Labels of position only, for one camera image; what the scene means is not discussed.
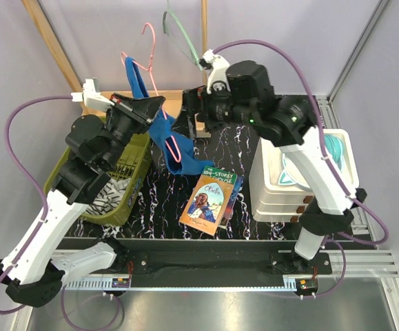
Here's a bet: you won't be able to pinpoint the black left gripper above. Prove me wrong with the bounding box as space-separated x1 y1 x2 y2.
103 92 165 169

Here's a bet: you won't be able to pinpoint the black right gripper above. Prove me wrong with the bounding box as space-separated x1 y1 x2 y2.
170 81 256 140

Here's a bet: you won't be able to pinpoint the pink wire clothes hanger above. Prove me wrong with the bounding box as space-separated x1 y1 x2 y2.
134 22 182 163

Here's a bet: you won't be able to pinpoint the blue tank top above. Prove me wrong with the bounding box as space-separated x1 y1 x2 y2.
124 57 214 175

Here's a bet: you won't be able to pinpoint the mint green clothes hanger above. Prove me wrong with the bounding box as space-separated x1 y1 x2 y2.
162 0 203 72

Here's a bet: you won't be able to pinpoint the striped black white tank top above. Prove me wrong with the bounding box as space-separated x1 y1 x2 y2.
85 178 131 216

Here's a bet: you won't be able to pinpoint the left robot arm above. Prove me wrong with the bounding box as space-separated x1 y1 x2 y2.
0 92 165 308

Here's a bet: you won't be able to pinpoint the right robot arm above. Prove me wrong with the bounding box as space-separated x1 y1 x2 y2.
181 56 367 274

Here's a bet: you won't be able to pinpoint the wooden clothes rack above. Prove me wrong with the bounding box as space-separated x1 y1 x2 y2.
19 0 213 139

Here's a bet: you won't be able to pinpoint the olive green plastic basket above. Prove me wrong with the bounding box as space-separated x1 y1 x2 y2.
43 116 153 225

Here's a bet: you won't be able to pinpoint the blue storey treehouse book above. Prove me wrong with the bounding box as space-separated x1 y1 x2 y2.
203 166 244 228

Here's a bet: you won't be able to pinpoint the orange Othello book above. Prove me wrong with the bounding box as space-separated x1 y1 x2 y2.
179 174 234 236

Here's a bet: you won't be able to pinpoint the teal cat ear headphones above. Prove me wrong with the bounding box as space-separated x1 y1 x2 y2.
276 134 345 187

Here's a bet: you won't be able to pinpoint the white drawer storage box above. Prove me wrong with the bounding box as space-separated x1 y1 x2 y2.
249 129 359 222

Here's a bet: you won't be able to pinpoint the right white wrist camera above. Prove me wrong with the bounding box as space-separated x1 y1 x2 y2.
199 49 229 94

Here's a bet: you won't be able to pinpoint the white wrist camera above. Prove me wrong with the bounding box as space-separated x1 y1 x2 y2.
71 78 114 112
199 49 229 94

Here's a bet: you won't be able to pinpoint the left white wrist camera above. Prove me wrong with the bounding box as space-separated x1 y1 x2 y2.
71 78 114 112

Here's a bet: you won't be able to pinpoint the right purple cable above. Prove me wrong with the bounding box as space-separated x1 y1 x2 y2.
212 39 390 300

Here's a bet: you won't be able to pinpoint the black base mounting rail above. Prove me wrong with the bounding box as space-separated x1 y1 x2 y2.
69 239 332 292

